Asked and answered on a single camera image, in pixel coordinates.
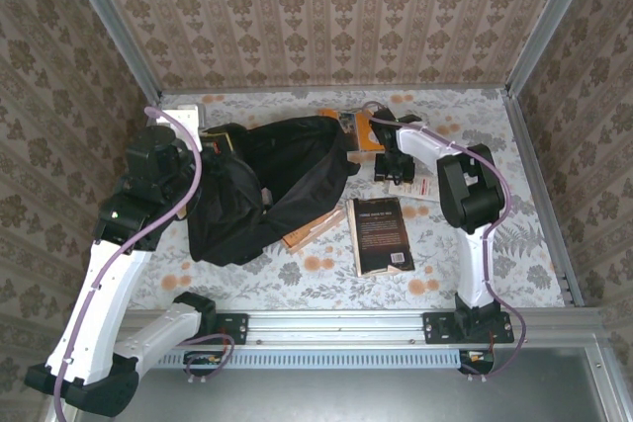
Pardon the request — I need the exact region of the long white package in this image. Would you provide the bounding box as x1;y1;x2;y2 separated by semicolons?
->
387;177;441;205

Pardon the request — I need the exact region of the orange photo booklet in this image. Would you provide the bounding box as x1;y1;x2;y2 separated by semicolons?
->
317;106;386;154

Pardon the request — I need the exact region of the black paperback book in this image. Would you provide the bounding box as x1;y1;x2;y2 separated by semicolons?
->
344;196;416;279

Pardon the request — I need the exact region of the black fabric backpack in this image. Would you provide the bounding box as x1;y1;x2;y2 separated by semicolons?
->
186;115;362;268

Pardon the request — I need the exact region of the brown kraft book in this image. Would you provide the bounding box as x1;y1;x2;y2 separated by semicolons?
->
279;203;348;255

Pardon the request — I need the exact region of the floral table cover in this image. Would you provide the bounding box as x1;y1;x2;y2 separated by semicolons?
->
126;88;568;313

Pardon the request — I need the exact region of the grey metal sheet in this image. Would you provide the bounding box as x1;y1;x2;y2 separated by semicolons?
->
113;348;610;422

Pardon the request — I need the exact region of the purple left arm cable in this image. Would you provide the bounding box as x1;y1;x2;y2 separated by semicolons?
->
51;105;204;422

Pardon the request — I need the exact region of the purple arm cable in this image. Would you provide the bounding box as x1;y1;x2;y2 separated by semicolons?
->
51;105;204;422
360;100;526;380

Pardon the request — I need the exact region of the aluminium back rail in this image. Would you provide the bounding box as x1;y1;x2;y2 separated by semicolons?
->
160;83;508;96

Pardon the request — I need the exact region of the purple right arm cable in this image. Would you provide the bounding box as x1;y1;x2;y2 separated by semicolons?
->
360;100;526;380

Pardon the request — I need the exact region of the aluminium frame post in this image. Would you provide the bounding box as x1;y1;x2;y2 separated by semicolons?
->
502;0;603;97
57;0;163;103

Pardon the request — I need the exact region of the aluminium side rail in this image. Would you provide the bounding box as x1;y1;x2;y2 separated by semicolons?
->
499;88;586;308

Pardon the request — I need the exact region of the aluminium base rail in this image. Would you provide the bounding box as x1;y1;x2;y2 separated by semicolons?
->
121;307;602;348

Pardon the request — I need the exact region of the short purple cable loop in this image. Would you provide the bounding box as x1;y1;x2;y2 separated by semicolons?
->
176;331;235;384

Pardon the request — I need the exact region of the slotted grey cable duct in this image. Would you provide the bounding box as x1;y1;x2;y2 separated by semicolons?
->
147;348;496;371

